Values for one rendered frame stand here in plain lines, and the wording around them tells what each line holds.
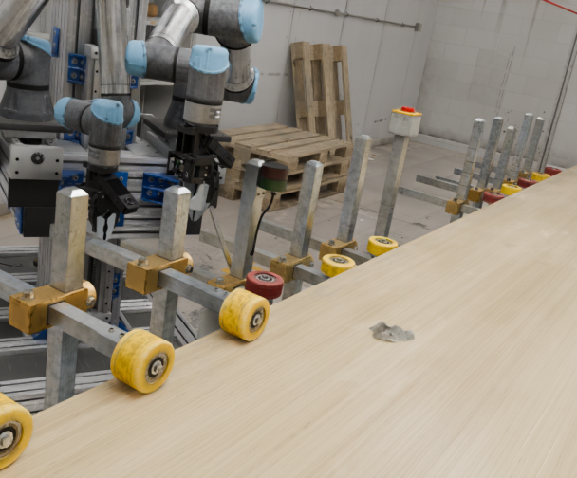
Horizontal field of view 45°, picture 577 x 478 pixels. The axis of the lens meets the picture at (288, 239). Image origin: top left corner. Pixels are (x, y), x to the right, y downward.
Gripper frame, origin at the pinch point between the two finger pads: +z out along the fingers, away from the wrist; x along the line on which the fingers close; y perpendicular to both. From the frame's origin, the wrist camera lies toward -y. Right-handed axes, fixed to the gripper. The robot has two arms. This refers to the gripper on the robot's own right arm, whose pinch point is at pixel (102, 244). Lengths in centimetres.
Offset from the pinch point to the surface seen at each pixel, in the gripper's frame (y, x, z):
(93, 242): -24.3, 26.1, -13.4
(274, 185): -46, -2, -28
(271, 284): -52, 2, -8
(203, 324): -37.4, 4.2, 6.3
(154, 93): 218, -249, 9
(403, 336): -82, 2, -9
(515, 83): 125, -800, -17
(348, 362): -79, 18, -8
